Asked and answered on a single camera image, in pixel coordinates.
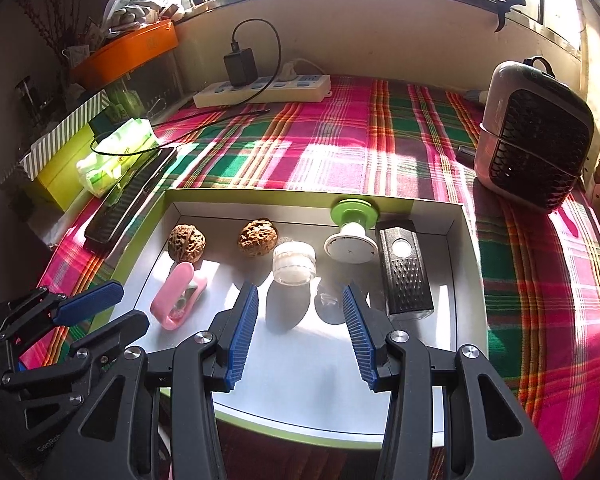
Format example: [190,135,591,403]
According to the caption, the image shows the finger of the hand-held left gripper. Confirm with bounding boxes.
[0,281,126,343]
[0,310,150,397]

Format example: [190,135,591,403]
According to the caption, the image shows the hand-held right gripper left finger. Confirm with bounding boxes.
[42,280,261,480]

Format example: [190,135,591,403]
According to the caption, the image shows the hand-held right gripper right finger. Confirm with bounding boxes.
[341,282,563,480]

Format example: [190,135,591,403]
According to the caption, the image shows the pink clip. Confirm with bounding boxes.
[150,261,210,332]

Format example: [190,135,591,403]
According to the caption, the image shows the shallow green cardboard box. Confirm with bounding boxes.
[115,187,491,453]

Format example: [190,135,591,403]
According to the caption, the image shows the black grater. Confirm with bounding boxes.
[375,220,436,322]

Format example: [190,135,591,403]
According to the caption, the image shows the white round jar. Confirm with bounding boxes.
[271,241,317,287]

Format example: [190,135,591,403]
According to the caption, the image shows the green and white spool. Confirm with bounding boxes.
[324,199,381,264]

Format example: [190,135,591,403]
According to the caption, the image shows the brown walnut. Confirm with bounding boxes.
[167,224,208,263]
[237,218,280,259]

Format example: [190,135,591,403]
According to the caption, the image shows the black flat case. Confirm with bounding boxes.
[84,147,178,247]

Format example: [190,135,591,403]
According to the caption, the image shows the green white tissue pack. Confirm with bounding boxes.
[76,117,161,198]

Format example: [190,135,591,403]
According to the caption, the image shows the yellow-green striped box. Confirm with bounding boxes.
[19,89,112,181]

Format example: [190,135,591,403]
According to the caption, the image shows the plaid tablecloth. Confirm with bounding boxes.
[17,74,600,480]

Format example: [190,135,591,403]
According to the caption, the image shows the green packaged item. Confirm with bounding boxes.
[90,87,146,133]

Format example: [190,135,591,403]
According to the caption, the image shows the dark glass jar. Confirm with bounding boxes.
[15,76,46,126]

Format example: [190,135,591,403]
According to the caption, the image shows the clear glass tank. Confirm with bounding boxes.
[107,50,186,116]

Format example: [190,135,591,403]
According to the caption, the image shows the orange tray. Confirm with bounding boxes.
[70,20,179,88]

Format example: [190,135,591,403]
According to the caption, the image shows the white power strip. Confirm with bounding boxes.
[194,72,332,109]

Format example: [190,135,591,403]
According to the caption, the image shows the small pink fan heater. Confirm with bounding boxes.
[474,56,595,213]

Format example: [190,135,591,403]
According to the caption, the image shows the black charger adapter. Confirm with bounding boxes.
[223,40,259,87]

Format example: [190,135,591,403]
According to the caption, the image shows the white plug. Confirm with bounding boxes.
[279,57,307,81]

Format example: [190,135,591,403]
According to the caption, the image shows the dried branches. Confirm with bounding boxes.
[15,0,96,66]

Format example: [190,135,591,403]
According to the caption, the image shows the black charger cable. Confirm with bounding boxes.
[90,19,282,157]

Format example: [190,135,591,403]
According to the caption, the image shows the black window handle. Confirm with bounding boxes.
[491,0,527,33]

